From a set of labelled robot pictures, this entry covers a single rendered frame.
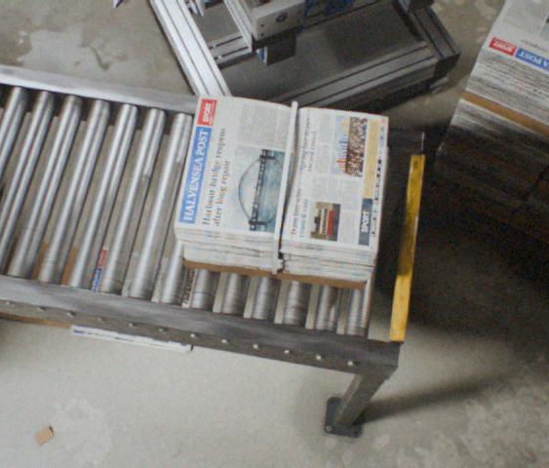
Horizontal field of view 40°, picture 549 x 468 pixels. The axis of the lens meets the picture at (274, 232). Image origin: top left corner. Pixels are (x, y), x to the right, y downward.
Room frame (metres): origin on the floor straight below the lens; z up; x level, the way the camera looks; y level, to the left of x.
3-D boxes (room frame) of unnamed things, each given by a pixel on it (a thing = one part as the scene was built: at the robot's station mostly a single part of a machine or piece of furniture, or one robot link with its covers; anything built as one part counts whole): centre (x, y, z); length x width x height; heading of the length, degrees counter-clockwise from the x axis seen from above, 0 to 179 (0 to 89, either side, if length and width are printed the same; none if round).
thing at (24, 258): (0.72, 0.50, 0.77); 0.47 x 0.05 x 0.05; 173
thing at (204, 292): (0.67, 0.12, 0.77); 0.47 x 0.05 x 0.05; 173
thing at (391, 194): (0.87, -0.30, 0.34); 0.06 x 0.06 x 0.68; 83
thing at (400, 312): (0.61, -0.28, 0.81); 0.43 x 0.03 x 0.02; 173
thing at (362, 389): (0.37, -0.23, 0.34); 0.06 x 0.06 x 0.68; 83
